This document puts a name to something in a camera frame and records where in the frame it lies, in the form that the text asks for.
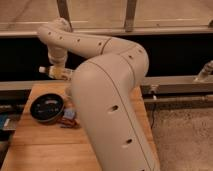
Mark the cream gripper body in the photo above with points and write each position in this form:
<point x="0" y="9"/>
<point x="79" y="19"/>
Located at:
<point x="61" y="73"/>

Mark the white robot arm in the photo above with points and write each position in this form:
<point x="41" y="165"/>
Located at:
<point x="100" y="90"/>

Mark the black ceramic bowl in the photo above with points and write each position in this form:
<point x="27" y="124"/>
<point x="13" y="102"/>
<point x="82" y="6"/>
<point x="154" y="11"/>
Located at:
<point x="47" y="107"/>

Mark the clear plastic cup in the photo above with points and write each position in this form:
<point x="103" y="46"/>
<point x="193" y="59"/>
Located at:
<point x="68" y="92"/>

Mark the blue small packet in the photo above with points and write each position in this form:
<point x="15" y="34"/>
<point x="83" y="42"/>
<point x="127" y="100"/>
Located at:
<point x="69" y="114"/>

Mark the red small toy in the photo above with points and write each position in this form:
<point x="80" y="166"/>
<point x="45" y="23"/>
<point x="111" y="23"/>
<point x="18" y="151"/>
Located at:
<point x="68" y="123"/>

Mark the blue item left of table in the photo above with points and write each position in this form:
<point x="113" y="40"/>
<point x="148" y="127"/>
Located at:
<point x="4" y="122"/>

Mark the white fixture at right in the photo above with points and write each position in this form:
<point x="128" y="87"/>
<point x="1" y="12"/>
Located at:
<point x="205" y="72"/>

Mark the grey window frame rail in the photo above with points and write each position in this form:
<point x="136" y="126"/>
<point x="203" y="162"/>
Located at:
<point x="21" y="18"/>

